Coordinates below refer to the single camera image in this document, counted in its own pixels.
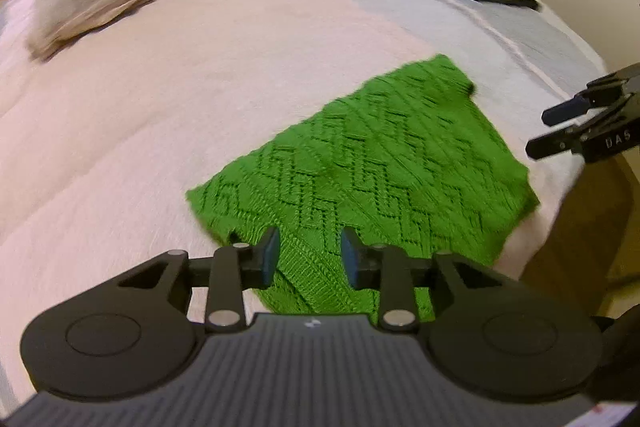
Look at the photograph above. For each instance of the brown bed frame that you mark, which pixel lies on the brown bed frame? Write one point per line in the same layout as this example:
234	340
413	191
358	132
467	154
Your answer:
591	257

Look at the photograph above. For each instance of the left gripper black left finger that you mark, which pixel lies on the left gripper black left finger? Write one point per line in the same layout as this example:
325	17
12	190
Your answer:
234	269

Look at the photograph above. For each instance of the green knitted sweater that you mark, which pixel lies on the green knitted sweater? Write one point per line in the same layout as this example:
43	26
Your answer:
407	160

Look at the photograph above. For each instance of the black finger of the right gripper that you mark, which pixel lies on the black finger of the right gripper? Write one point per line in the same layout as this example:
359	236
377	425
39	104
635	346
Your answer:
562	140
603	92

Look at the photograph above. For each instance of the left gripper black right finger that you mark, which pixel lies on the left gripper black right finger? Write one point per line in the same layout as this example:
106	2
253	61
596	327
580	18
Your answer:
385	269

